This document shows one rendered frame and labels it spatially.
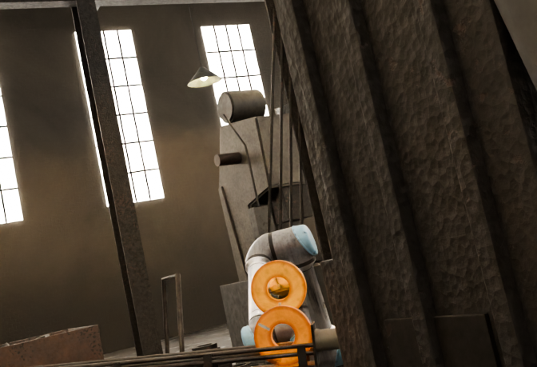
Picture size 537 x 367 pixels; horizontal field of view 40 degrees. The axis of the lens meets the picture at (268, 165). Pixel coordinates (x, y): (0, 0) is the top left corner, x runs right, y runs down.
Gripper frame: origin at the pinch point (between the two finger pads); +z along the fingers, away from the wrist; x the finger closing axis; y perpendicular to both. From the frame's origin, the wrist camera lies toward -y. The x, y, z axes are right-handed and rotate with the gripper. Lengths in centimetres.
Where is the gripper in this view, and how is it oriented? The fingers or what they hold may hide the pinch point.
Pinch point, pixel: (276, 281)
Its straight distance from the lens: 207.9
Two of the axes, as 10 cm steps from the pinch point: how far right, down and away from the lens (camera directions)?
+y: -1.7, -9.1, 3.8
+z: -1.9, -3.5, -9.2
